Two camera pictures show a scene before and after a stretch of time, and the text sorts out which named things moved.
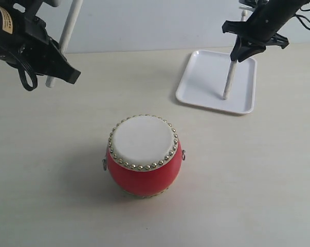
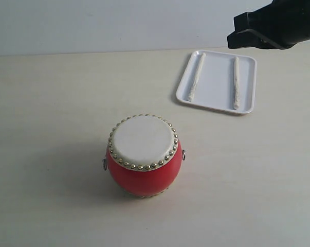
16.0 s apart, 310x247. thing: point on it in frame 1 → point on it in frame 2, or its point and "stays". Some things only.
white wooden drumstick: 233,67 → 236,83
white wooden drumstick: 64,42 → 197,76
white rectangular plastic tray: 204,82 stays
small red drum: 144,155 stays
